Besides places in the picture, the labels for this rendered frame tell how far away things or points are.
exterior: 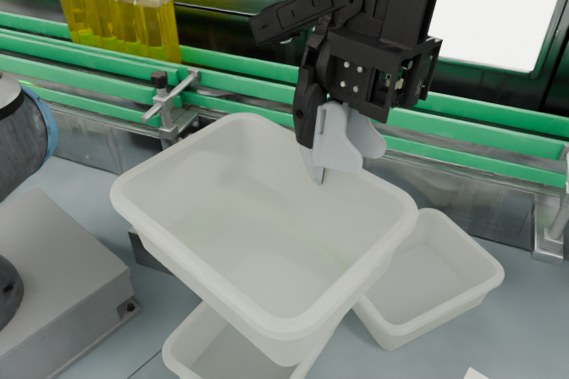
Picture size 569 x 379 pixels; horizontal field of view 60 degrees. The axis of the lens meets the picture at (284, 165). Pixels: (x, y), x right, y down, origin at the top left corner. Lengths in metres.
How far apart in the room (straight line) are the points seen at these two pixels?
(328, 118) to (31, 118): 0.43
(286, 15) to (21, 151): 0.40
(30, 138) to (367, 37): 0.47
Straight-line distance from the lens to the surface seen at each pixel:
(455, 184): 0.88
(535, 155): 0.85
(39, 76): 1.08
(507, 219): 0.91
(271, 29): 0.44
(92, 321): 0.77
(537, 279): 0.92
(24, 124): 0.70
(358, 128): 0.45
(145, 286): 0.85
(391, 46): 0.37
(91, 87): 0.99
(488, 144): 0.84
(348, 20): 0.39
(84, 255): 0.78
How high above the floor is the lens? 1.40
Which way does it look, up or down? 38 degrees down
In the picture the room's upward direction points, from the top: straight up
